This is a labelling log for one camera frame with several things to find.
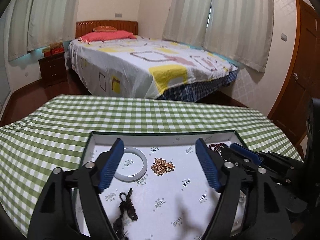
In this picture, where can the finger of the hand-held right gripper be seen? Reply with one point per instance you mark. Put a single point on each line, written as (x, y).
(236, 158)
(246, 152)

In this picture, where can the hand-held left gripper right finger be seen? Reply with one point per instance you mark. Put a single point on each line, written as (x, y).
(208, 165)

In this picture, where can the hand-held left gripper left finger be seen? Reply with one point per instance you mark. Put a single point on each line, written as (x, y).
(111, 165)

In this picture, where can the white jade bangle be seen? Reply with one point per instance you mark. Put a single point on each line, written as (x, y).
(143, 160)

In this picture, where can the dark green box white lining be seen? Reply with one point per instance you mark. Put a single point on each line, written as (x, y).
(180, 180)

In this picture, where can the green checked tablecloth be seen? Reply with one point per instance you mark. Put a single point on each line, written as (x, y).
(62, 120)

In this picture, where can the blue plaid mattress cover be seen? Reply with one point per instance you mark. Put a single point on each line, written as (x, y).
(200, 87)

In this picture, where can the metal door knob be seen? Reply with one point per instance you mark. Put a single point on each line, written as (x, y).
(295, 76)

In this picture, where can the brown wooden door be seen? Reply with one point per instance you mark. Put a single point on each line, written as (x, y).
(302, 67)

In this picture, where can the patterned white bedsheet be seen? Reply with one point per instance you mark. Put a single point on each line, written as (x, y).
(137, 62)

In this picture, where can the dark wooden nightstand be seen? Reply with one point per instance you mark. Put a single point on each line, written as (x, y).
(52, 70)

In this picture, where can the red gift box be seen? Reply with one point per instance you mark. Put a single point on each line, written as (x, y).
(53, 52)

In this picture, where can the white curtain panel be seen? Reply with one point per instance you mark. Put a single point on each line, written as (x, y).
(21, 22)
(55, 15)
(240, 25)
(187, 12)

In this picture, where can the pink pillow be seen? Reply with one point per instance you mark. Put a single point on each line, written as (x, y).
(107, 35)

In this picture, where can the orange embroidered cushion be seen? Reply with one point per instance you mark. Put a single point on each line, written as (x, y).
(105, 28)

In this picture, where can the wooden bed headboard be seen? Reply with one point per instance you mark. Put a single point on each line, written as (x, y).
(125, 26)

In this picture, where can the frosted glass sliding wardrobe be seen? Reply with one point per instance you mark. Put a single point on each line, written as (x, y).
(4, 67)

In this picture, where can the wall light switch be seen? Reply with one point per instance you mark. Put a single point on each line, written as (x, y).
(284, 36)

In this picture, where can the grey wall switch plate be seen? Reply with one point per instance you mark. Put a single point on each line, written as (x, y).
(118, 15)

